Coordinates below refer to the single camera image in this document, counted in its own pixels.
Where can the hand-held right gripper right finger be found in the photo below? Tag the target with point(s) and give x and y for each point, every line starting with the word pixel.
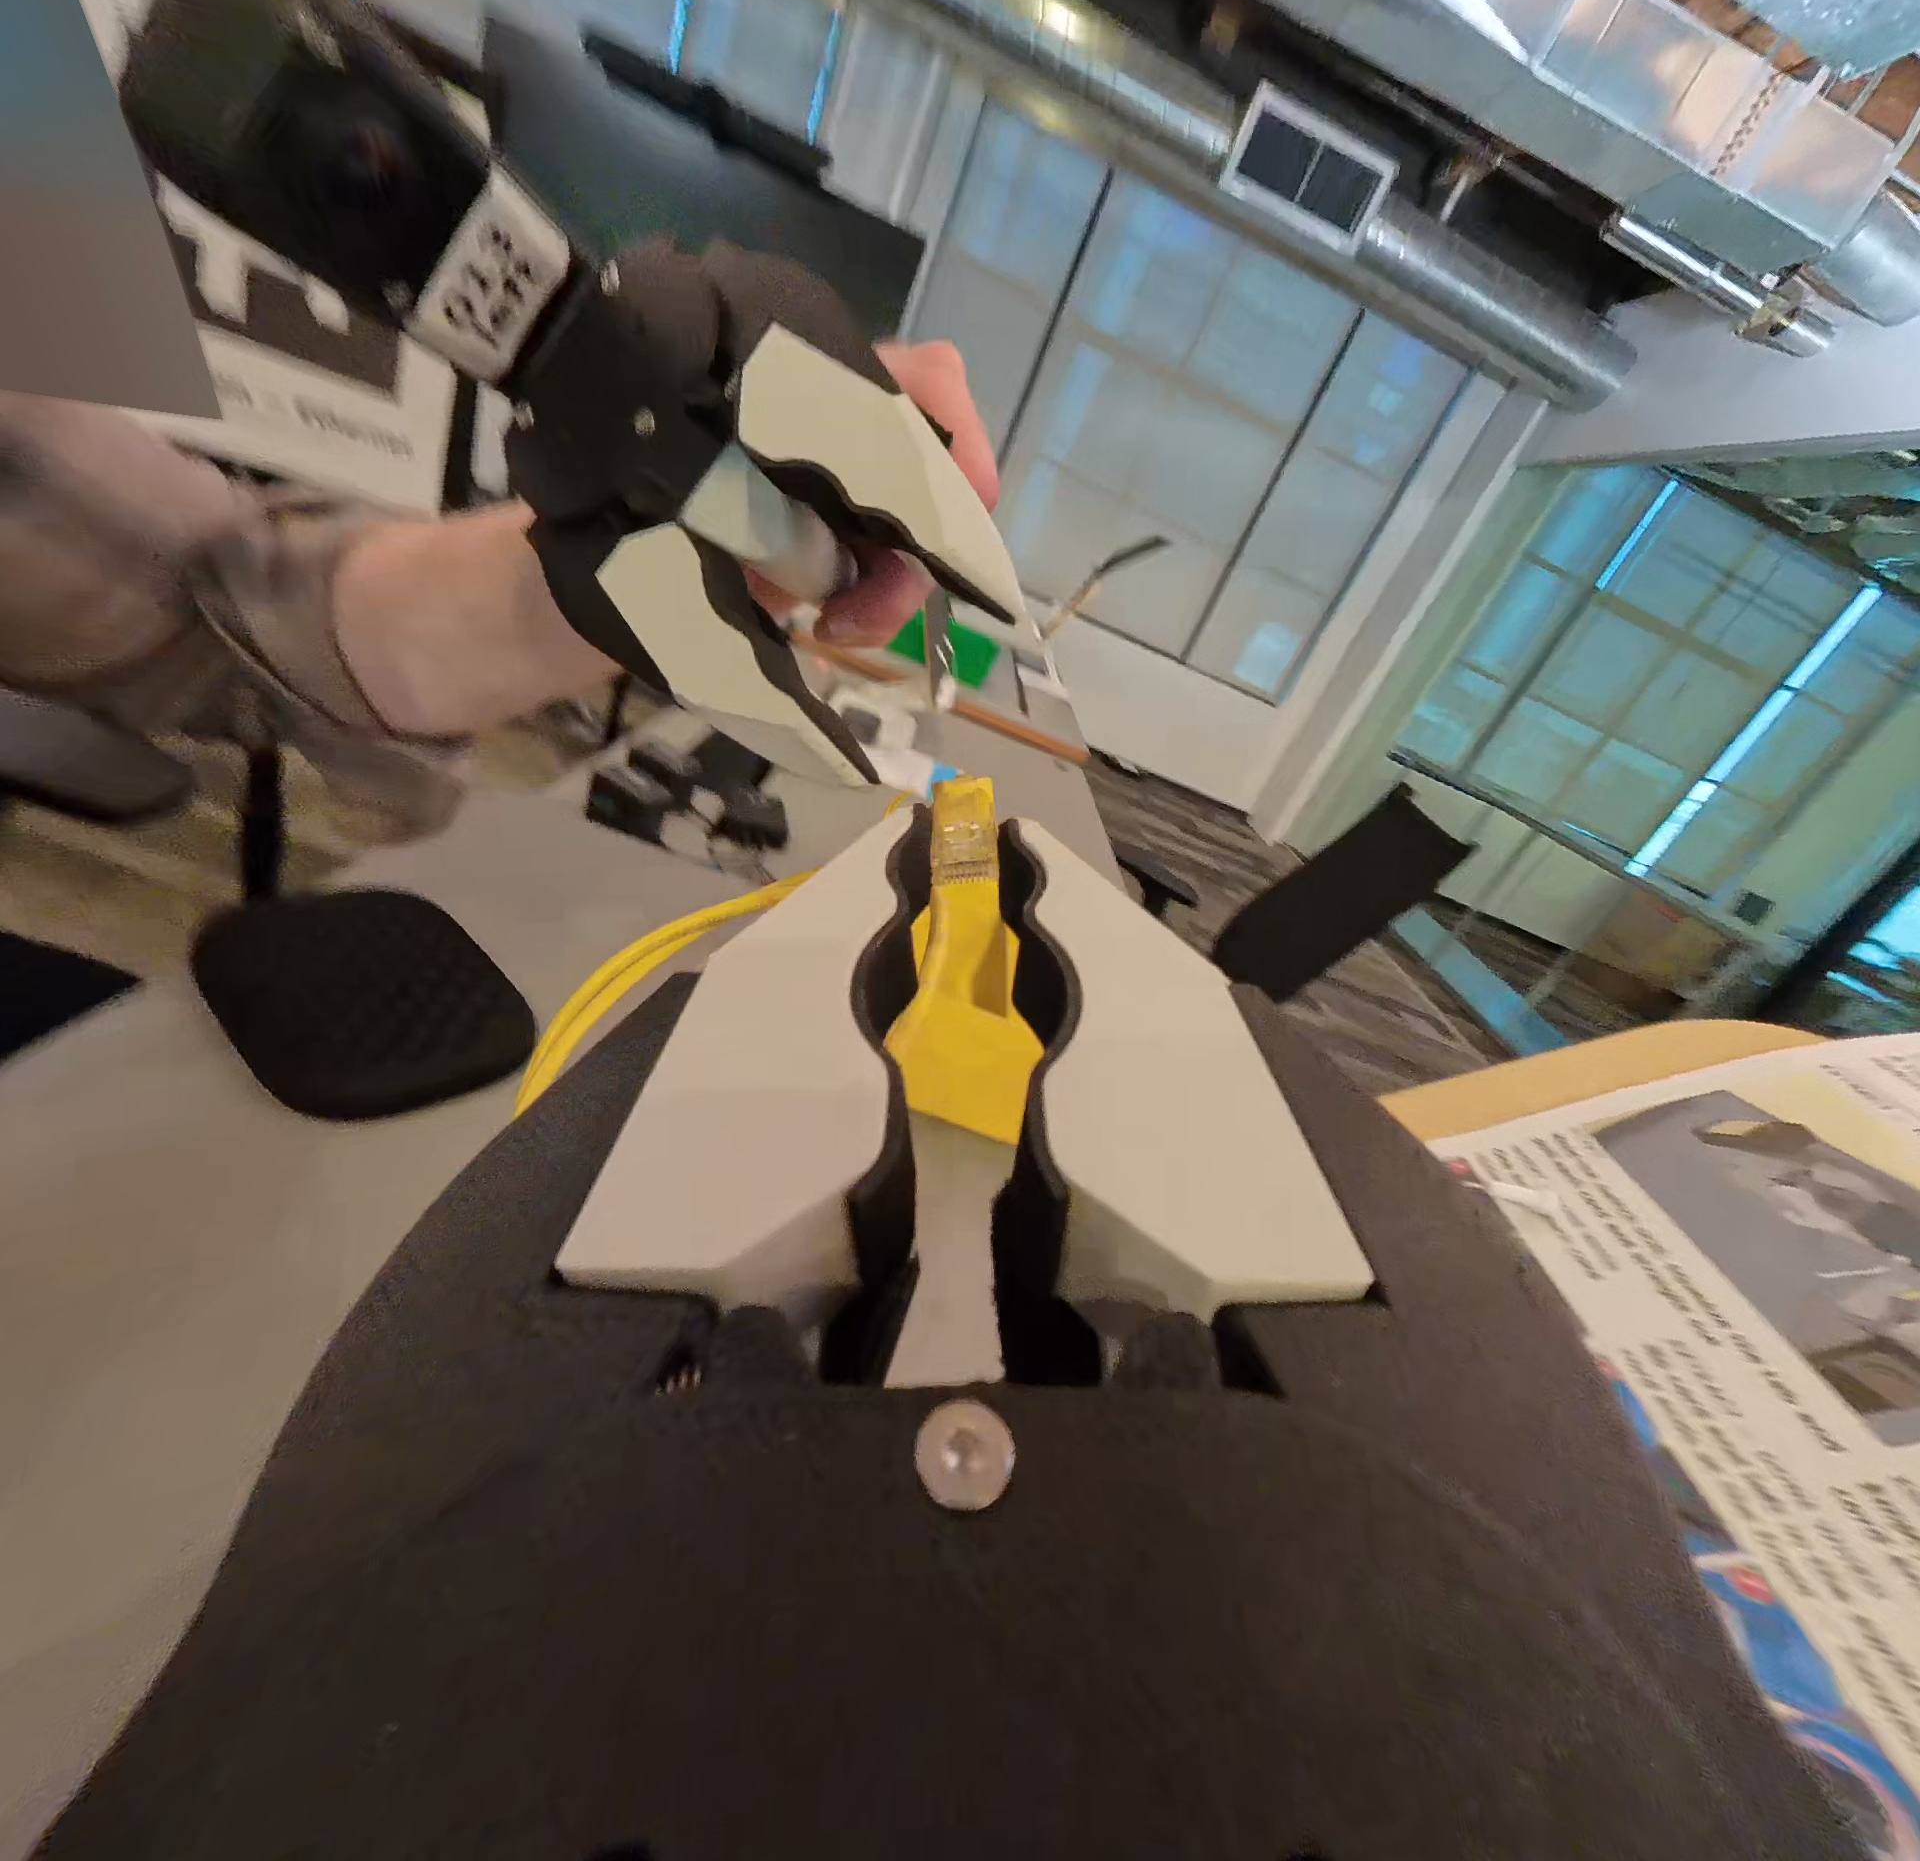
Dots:
pixel 1186 1127

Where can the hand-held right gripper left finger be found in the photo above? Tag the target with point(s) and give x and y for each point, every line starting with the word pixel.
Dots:
pixel 735 1127

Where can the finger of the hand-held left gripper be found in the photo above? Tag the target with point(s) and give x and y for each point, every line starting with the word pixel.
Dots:
pixel 690 617
pixel 871 450

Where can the person's left forearm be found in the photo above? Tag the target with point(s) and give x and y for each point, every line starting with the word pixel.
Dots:
pixel 150 571

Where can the person's left hand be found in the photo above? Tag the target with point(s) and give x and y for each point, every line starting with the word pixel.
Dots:
pixel 450 632

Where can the black monitor screen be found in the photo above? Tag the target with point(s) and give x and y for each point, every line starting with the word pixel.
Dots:
pixel 676 167

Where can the green plastic bin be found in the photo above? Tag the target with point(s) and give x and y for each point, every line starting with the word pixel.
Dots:
pixel 966 658

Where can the black flat panel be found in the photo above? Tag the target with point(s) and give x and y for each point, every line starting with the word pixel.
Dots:
pixel 1335 903

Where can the marker sign board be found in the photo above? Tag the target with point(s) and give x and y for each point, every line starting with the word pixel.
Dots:
pixel 301 375

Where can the wooden display board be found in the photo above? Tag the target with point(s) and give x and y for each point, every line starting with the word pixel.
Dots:
pixel 1546 1074

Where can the white air vent grille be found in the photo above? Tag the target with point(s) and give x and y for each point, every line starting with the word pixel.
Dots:
pixel 1307 167

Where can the printed instruction sheet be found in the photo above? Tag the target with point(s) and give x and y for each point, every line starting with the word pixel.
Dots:
pixel 1724 1292

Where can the silver ventilation duct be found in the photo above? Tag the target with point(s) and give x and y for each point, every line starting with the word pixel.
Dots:
pixel 1499 317

